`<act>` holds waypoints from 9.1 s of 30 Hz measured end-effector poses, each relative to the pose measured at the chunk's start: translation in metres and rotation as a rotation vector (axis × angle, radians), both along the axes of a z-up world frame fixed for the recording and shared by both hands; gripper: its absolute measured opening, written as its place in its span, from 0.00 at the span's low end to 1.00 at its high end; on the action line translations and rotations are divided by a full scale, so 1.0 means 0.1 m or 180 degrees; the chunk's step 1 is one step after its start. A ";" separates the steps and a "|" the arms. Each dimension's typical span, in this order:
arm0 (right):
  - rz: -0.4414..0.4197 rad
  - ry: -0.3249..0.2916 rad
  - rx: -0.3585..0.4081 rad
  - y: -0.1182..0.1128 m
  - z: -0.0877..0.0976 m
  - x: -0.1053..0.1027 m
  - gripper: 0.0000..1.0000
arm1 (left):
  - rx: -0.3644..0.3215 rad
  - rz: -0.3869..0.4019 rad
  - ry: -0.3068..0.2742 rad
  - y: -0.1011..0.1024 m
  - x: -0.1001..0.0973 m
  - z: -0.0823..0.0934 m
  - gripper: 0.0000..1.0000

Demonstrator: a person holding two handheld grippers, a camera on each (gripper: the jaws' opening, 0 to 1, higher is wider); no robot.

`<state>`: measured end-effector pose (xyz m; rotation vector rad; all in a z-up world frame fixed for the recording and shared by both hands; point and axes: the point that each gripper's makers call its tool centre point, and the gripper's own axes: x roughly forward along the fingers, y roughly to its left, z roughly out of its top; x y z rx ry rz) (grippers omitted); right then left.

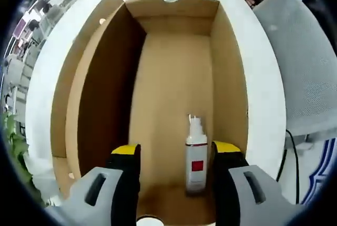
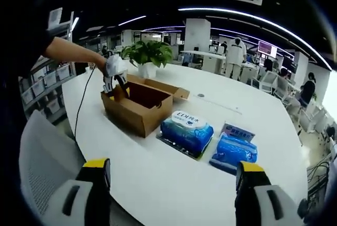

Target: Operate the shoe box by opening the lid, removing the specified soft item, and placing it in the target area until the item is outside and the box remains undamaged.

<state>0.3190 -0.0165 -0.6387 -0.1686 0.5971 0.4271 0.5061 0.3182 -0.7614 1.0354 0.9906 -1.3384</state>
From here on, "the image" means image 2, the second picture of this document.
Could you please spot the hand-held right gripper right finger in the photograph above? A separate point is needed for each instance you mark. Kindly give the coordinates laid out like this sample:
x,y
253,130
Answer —
x,y
263,205

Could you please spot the pink screen monitor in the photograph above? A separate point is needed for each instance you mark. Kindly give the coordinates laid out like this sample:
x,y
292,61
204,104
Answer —
x,y
267,48

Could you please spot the long ceiling light strip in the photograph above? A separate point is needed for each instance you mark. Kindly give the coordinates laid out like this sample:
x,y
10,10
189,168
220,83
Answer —
x,y
229,10

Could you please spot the grey round table grommet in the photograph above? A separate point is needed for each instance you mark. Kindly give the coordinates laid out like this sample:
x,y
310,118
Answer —
x,y
200,95

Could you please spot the storage shelf with white bins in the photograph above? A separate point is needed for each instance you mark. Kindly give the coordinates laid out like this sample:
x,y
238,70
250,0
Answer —
x,y
39,86

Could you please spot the white blue wipes soft item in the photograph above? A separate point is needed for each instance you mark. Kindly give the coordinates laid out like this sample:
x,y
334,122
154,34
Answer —
x,y
184,133

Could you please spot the pale purple packet soft item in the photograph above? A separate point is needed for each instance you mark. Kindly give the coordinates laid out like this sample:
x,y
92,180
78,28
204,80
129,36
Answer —
x,y
237,129

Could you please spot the green plant in white pot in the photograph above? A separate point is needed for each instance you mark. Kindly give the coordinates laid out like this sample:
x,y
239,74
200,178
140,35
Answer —
x,y
147,69

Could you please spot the blue plastic pack soft item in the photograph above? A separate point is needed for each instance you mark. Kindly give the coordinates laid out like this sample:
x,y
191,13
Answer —
x,y
234,152

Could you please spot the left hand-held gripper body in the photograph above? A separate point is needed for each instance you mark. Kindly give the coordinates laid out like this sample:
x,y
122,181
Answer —
x,y
114,65

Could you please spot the white mesh office chair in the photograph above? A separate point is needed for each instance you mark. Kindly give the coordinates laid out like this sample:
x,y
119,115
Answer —
x,y
44,157

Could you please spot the group of white office chairs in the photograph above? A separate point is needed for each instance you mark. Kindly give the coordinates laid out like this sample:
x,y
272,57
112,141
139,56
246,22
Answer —
x,y
268,82

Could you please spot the brown cardboard shoe box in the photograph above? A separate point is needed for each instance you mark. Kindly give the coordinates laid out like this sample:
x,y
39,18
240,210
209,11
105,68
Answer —
x,y
137,120

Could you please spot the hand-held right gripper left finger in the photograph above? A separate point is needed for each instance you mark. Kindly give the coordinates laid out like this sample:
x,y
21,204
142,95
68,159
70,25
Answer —
x,y
84,197

